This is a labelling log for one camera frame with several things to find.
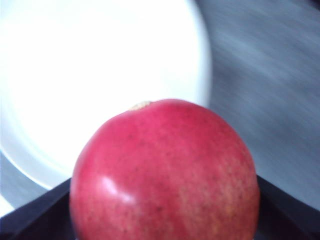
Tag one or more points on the white plate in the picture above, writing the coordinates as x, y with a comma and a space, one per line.
68, 66

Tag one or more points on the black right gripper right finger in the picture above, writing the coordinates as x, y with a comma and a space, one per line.
284, 216

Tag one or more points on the red pomegranate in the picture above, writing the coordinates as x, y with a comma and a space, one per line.
168, 169

